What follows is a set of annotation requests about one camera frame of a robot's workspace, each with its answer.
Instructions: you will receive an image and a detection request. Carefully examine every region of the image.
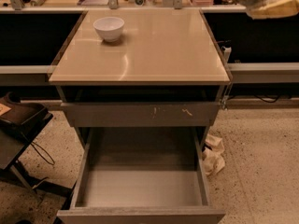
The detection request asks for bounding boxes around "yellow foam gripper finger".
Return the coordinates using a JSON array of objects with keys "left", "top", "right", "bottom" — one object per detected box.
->
[{"left": 246, "top": 0, "right": 299, "bottom": 20}]

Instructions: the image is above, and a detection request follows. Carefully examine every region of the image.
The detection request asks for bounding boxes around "beige top drawer cabinet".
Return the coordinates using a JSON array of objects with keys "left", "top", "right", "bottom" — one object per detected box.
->
[{"left": 50, "top": 8, "right": 231, "bottom": 104}]

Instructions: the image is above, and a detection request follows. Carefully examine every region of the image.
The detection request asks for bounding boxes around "grey closed top drawer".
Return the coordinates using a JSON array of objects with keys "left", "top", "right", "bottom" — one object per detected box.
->
[{"left": 61, "top": 102, "right": 220, "bottom": 127}]

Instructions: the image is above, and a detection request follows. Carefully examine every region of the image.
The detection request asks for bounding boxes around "grey open middle drawer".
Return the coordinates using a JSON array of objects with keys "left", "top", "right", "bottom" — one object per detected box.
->
[{"left": 58, "top": 127, "right": 225, "bottom": 224}]

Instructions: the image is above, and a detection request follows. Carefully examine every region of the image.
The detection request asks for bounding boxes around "white ceramic bowl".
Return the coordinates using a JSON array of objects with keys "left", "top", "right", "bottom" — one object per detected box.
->
[{"left": 93, "top": 17, "right": 124, "bottom": 42}]

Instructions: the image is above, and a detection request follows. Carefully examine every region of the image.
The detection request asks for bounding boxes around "black cable loop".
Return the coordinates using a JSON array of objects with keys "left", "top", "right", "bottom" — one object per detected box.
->
[{"left": 29, "top": 140, "right": 56, "bottom": 166}]

